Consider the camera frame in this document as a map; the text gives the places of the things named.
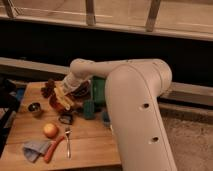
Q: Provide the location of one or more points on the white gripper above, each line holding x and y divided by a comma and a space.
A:
70, 83

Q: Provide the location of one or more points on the yellow banana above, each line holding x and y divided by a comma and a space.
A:
63, 99

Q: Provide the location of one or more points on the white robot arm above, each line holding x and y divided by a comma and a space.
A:
131, 91

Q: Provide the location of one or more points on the dark brown bowl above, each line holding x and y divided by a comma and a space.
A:
82, 90

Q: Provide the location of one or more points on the red bowl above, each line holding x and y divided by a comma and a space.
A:
61, 106

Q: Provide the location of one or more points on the dark grape bunch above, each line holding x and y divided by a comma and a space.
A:
48, 88

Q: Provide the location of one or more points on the green plastic tray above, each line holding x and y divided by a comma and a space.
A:
98, 91

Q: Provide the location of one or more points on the small metal cup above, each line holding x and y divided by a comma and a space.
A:
35, 109

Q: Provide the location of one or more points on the silver fork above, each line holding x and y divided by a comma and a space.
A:
67, 134

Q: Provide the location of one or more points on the red yellow apple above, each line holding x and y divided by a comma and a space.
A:
50, 130

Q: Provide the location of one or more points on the blue sponge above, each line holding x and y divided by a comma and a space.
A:
105, 118

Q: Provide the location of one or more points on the wooden board table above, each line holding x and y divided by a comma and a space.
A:
92, 144

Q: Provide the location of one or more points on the blue grey cloth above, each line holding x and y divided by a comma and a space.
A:
33, 149

